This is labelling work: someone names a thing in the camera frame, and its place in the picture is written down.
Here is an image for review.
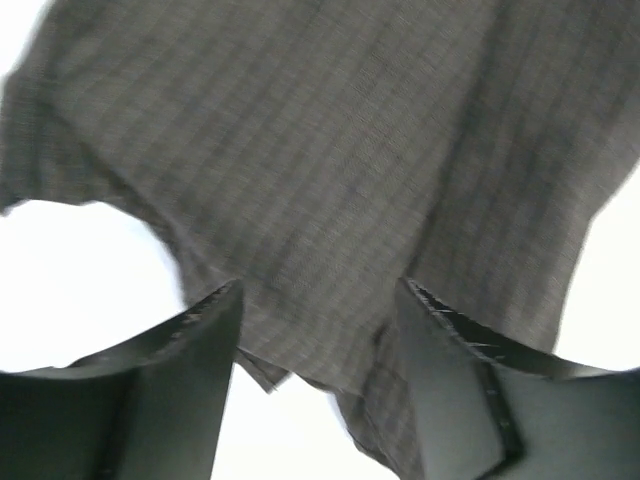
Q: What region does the dark pinstriped long sleeve shirt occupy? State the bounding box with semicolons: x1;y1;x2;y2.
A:
1;1;639;479

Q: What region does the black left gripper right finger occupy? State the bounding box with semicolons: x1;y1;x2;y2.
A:
395;279;639;480

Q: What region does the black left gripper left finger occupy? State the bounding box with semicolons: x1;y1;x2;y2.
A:
1;281;243;480

